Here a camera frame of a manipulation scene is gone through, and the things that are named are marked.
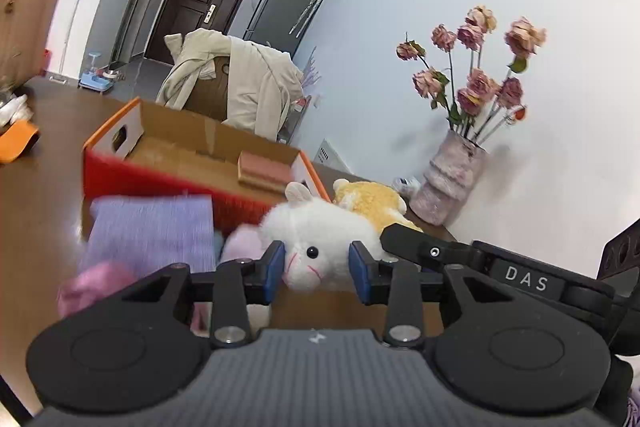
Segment purple towel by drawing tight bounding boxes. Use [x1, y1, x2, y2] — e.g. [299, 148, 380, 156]
[80, 195, 217, 280]

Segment grey refrigerator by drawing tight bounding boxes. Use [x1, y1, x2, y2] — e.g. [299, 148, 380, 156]
[243, 0, 337, 58]

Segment white plush toy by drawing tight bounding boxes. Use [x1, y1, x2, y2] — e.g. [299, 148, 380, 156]
[258, 182, 385, 293]

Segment orange box lid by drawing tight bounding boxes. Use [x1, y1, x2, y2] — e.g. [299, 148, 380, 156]
[0, 119, 41, 165]

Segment pink textured vase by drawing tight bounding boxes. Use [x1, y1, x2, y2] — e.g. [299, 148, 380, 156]
[409, 129, 488, 227]

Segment pink fuzzy ball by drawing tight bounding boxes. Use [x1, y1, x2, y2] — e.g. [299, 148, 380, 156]
[56, 261, 137, 319]

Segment dark brown door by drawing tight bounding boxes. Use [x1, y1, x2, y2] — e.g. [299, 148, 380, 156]
[144, 0, 265, 68]

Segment wooden chair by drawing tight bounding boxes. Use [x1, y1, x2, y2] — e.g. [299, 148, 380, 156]
[182, 52, 297, 144]

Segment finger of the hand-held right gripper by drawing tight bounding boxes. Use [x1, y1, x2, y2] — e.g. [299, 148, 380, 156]
[380, 223, 497, 276]

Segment dried lavender bunch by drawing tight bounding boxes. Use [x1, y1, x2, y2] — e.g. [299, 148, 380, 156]
[298, 47, 322, 96]

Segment orange cardboard box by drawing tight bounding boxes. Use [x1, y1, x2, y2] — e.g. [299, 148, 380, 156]
[81, 97, 332, 240]

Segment white crumpled item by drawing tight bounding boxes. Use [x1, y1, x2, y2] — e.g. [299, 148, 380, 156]
[0, 94, 31, 128]

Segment yellow plush toy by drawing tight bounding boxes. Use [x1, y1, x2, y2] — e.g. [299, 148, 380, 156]
[332, 178, 423, 235]

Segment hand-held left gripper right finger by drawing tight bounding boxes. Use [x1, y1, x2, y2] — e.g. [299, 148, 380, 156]
[348, 240, 521, 348]

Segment white mop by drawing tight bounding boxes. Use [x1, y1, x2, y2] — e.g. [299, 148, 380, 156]
[49, 0, 81, 84]

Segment pink sponge pad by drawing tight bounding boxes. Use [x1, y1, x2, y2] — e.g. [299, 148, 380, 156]
[237, 150, 296, 194]

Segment pink suitcase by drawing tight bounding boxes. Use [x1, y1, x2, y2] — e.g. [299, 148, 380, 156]
[0, 0, 61, 84]

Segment dried pink rose bouquet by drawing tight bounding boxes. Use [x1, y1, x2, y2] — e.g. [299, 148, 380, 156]
[396, 5, 548, 148]

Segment beige coat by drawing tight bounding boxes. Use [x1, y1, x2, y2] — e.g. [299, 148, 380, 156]
[156, 28, 305, 142]

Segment light pink plush toy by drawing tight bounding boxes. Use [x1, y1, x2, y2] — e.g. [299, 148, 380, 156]
[221, 225, 264, 264]

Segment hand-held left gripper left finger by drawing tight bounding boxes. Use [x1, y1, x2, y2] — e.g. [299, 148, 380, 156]
[120, 240, 286, 348]

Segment small white figurine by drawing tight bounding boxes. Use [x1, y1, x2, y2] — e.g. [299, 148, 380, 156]
[391, 176, 422, 200]

